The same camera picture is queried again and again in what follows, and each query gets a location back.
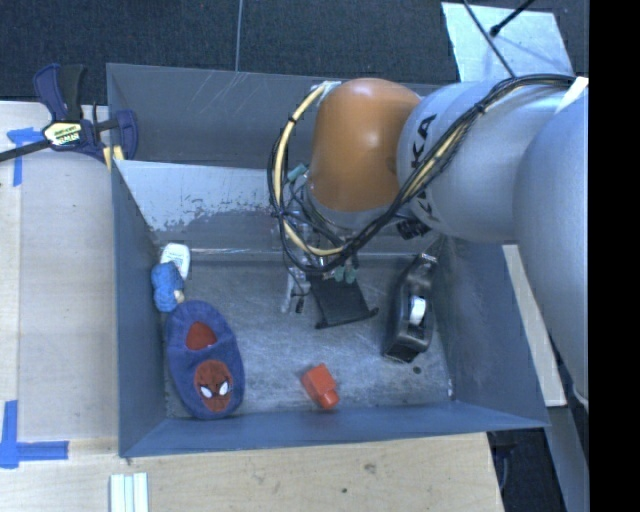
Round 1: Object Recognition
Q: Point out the grey metal bin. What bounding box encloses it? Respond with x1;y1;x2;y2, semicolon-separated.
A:
105;62;552;459

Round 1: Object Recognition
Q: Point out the red plastic block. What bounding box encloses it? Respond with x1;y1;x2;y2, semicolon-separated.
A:
299;362;341;412

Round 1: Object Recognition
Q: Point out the black tape dispenser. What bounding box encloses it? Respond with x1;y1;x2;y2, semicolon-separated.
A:
381;252;439;365

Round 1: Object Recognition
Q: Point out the blue slipper with red mask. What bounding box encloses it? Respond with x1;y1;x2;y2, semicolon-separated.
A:
163;298;247;421

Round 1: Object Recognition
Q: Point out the blue and white toy figure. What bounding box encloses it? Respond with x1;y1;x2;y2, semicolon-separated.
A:
150;242;192;314

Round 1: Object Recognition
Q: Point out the black cylinder on white bracket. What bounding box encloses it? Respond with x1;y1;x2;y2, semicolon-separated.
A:
396;217;433;240

